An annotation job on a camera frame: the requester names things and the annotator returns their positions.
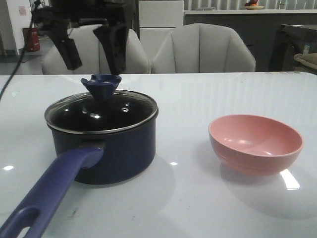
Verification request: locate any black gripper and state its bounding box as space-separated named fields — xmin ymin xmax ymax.
xmin=32 ymin=0 xmax=131 ymax=74

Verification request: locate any glass lid with blue knob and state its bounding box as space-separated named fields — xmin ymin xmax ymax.
xmin=45 ymin=74 xmax=159 ymax=135

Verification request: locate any pink plastic bowl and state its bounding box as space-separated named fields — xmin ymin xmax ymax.
xmin=208 ymin=115 xmax=304 ymax=176

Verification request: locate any left grey upholstered chair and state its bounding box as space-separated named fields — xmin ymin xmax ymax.
xmin=42 ymin=25 xmax=150 ymax=75

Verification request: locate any grey upholstered chair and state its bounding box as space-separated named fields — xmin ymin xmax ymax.
xmin=151 ymin=23 xmax=256 ymax=74
xmin=42 ymin=25 xmax=150 ymax=75

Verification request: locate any red trash bin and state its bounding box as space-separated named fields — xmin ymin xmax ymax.
xmin=22 ymin=27 xmax=40 ymax=52

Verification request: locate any white cabinet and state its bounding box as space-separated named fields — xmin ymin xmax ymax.
xmin=139 ymin=0 xmax=184 ymax=61

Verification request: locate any right grey upholstered chair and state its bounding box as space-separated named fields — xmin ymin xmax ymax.
xmin=151 ymin=23 xmax=256 ymax=74

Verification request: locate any dark blue saucepan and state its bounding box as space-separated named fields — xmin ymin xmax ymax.
xmin=0 ymin=114 xmax=158 ymax=238

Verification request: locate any fruit plate on counter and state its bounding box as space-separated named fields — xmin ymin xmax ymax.
xmin=244 ymin=0 xmax=264 ymax=10

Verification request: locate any dark grey counter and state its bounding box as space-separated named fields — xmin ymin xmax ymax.
xmin=185 ymin=9 xmax=317 ymax=71

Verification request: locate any dark glossy side table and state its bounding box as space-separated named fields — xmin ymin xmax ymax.
xmin=268 ymin=24 xmax=317 ymax=71

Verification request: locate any beige cushion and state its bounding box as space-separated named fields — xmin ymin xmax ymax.
xmin=293 ymin=53 xmax=317 ymax=75

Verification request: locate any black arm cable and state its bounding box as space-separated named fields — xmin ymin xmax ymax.
xmin=0 ymin=0 xmax=42 ymax=100

